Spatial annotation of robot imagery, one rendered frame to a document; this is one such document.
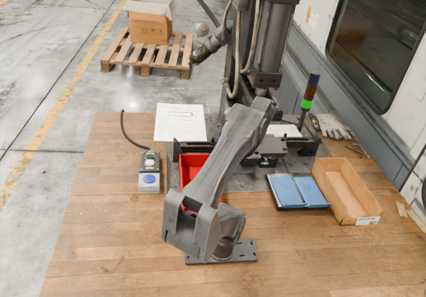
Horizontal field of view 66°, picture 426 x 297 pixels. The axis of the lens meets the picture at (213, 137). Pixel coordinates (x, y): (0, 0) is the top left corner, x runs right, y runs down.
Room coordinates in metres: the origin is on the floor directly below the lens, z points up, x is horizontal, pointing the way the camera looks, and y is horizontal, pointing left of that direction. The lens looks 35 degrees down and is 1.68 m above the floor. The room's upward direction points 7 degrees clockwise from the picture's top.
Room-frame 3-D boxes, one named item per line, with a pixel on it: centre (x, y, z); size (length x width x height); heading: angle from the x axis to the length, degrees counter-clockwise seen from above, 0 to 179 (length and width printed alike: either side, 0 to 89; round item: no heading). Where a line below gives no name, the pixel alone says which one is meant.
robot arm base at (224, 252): (0.56, -0.06, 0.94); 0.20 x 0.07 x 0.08; 101
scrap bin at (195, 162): (0.79, 0.03, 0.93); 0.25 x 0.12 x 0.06; 11
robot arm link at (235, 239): (0.57, -0.06, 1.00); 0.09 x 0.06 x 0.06; 66
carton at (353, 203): (0.85, -0.46, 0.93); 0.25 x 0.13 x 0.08; 11
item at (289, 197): (0.81, -0.26, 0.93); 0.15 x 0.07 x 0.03; 13
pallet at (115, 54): (4.06, 0.90, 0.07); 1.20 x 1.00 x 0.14; 5
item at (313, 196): (0.82, -0.35, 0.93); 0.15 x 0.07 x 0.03; 13
